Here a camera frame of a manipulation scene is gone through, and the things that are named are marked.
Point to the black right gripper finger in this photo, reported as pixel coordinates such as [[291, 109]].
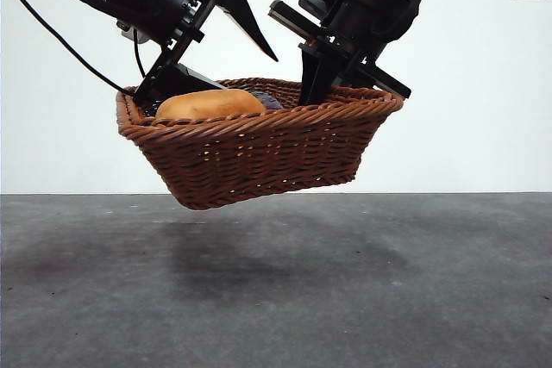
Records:
[[311, 77], [332, 75]]

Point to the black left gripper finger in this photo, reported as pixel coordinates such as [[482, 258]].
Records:
[[246, 14], [177, 79]]

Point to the brown potato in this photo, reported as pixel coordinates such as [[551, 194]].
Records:
[[207, 105]]

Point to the purple eggplant with green stem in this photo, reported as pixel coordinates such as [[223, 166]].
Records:
[[269, 101]]

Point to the brown wicker basket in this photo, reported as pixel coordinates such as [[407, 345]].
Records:
[[259, 157]]

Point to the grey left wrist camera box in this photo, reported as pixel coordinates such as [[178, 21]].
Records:
[[131, 34]]

